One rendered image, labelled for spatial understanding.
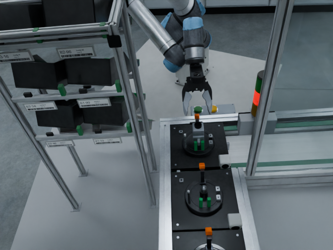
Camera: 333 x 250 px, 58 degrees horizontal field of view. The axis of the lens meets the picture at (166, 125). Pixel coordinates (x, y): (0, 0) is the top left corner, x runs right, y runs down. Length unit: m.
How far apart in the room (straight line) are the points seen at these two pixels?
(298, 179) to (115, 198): 0.75
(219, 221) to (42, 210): 0.74
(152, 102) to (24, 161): 1.51
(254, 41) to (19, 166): 2.78
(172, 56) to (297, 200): 0.76
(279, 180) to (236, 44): 2.58
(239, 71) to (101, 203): 1.08
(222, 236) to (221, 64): 1.12
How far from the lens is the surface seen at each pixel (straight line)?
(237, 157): 1.34
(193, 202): 1.13
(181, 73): 1.71
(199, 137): 1.22
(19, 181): 2.74
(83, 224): 1.31
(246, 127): 1.05
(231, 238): 1.10
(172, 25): 1.65
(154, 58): 1.99
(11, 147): 3.03
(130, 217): 1.27
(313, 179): 1.34
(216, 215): 1.13
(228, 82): 1.77
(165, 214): 1.15
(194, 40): 1.15
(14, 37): 0.78
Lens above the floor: 1.98
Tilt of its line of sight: 47 degrees down
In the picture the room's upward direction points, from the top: 7 degrees counter-clockwise
